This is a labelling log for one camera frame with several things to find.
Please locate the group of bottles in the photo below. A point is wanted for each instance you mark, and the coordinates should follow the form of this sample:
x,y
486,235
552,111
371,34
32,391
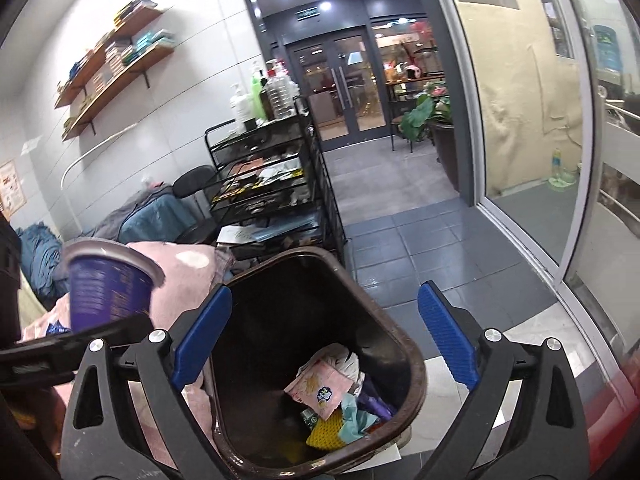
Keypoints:
x,y
265,95

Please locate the black stool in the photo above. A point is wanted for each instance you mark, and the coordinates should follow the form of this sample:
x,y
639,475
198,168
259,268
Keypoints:
x,y
192,182

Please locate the green milk carton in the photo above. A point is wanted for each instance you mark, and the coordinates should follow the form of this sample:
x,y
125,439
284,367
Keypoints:
x,y
307,417

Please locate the light teal wrapper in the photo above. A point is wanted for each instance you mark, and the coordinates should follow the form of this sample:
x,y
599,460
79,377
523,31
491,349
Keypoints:
x,y
357,417

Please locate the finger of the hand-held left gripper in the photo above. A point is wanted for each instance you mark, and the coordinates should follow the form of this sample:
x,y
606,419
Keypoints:
x,y
60,347

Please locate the purple paper cup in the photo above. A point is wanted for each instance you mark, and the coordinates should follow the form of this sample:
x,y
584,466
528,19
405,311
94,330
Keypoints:
x,y
107,285

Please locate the dark plant pot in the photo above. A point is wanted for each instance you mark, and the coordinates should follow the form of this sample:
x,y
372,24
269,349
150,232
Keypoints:
x,y
447,152

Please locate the wall shelves with books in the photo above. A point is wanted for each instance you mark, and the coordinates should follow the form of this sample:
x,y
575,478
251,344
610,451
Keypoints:
x,y
117,52

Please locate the blue snack packet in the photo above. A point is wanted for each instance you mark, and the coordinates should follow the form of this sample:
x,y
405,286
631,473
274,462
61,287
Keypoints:
x,y
52,329

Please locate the pink packet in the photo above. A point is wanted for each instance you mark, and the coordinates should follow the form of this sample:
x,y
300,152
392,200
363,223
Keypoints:
x,y
320,390

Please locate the blue bedding pile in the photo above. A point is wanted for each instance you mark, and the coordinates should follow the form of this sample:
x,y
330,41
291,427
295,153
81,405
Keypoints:
x,y
40,255

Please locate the purple plastic bag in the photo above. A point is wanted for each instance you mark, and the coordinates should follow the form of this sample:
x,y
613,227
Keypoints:
x,y
375,400

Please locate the green potted plant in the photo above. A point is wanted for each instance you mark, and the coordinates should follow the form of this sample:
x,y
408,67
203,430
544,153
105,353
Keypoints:
x,y
430,110

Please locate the dark brown trash bin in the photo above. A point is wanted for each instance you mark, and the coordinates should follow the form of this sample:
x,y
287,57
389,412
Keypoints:
x,y
300,310

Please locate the glass double door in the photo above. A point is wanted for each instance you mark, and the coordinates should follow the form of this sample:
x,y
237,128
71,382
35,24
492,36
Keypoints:
x,y
340,90

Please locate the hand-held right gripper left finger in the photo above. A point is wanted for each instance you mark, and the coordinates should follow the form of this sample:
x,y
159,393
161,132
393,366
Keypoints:
x,y
200,340

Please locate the wooden wall shelf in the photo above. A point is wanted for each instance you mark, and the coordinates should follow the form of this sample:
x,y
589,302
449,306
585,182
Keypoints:
x,y
125,37
130,71

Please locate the white floor lamp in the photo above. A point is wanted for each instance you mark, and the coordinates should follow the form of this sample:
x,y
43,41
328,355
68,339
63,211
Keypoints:
x,y
100,146

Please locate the yellow foam net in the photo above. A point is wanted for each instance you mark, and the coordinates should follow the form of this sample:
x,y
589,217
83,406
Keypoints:
x,y
325,432

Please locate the grey massage bed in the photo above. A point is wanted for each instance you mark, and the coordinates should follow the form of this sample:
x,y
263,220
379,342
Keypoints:
x,y
145,215

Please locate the wall poster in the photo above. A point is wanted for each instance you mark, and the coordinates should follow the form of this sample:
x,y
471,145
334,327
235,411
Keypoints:
x,y
11,187

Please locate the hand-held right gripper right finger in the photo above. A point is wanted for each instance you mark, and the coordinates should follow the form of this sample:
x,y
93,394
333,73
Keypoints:
x,y
447,340

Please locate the pink printed blanket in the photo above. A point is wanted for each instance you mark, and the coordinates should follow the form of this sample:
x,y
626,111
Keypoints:
x,y
185,265

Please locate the row of books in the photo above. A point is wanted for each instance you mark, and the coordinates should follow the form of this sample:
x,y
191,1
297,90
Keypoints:
x,y
132,7

